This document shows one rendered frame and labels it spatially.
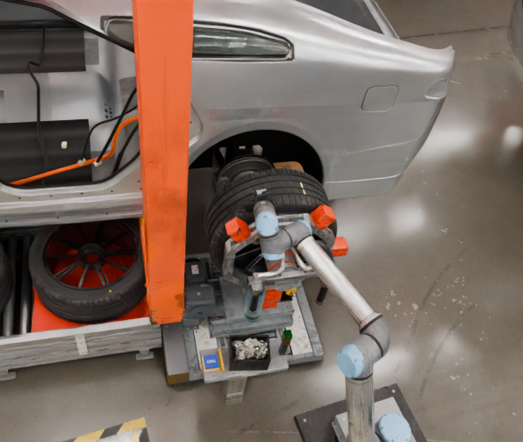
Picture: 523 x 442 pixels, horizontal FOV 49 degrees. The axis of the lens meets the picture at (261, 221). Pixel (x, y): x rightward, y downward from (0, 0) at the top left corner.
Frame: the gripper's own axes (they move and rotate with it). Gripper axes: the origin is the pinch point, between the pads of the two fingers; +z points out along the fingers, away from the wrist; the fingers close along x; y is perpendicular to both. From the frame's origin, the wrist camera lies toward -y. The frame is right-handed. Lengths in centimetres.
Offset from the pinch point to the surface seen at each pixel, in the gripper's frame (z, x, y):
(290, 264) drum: -7.6, -37.1, 5.0
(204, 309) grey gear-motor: 23, -65, -49
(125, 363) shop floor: 24, -84, -104
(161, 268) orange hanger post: -23, -11, -49
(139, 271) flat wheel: 29, -33, -75
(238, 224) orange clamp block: -12.3, -6.7, -11.5
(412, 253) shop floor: 104, -123, 85
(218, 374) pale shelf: -19, -77, -46
